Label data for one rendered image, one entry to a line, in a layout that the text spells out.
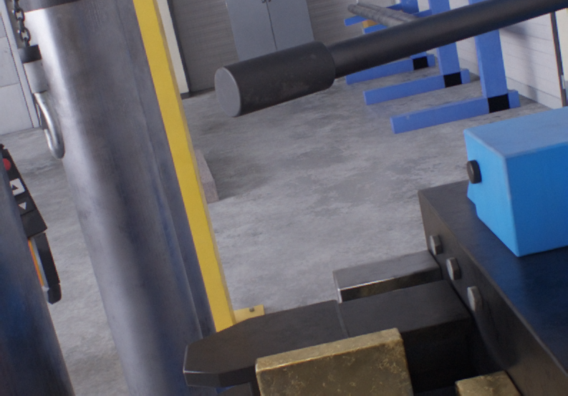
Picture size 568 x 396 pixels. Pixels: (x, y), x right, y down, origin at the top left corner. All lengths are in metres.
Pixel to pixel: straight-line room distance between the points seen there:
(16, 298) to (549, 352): 0.42
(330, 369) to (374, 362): 0.05
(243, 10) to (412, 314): 9.90
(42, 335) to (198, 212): 2.60
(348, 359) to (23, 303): 0.35
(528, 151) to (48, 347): 0.47
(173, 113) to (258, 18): 7.59
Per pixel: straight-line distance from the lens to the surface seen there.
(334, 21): 11.41
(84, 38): 1.97
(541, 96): 6.62
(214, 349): 1.01
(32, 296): 0.77
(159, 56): 3.25
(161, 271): 2.08
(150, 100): 2.34
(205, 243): 3.38
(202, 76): 11.41
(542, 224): 0.88
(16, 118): 11.77
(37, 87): 1.63
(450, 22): 0.52
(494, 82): 6.60
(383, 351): 0.92
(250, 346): 1.00
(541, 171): 0.87
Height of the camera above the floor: 1.40
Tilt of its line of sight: 15 degrees down
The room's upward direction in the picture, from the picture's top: 13 degrees counter-clockwise
